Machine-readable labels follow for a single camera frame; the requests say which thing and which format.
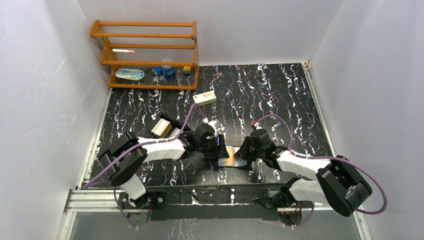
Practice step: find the black card holder box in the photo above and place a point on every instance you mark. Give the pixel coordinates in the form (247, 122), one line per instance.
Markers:
(165, 126)

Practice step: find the white green red carton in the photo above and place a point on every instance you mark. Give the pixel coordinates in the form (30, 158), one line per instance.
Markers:
(205, 98)

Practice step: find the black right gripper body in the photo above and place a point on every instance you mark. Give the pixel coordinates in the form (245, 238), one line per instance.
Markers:
(249, 153)

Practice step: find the blue white plastic package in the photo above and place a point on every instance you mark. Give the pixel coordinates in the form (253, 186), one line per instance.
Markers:
(130, 74)

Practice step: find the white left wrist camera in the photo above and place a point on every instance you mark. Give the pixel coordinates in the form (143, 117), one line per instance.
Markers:
(213, 124)

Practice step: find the wooden shelf rack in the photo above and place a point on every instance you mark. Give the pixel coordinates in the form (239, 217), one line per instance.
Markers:
(152, 42)

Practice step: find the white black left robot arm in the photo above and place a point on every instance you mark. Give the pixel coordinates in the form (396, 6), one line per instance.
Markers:
(122, 159)

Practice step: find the small blue block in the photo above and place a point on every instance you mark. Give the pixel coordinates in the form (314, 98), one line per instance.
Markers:
(157, 71)

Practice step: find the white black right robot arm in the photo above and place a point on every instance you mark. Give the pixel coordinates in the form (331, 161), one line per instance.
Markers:
(330, 182)

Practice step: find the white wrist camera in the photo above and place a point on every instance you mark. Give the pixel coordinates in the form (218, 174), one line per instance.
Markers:
(256, 125)
(213, 124)

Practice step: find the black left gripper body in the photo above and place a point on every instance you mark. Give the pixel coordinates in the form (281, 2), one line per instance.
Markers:
(220, 149)

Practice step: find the blue jar clear lid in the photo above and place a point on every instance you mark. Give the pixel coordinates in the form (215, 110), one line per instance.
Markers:
(167, 68)

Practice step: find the white pink marker pen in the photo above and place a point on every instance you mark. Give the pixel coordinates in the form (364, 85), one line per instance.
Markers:
(116, 50)

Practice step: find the aluminium frame rail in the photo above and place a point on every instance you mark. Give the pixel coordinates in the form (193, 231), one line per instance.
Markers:
(91, 215)

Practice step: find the small yellow black block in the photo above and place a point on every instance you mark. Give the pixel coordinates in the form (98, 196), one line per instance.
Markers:
(187, 70)

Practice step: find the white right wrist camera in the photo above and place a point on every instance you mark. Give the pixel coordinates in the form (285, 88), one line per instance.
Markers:
(256, 125)

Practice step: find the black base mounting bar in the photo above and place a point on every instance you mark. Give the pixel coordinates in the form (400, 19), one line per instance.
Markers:
(233, 201)

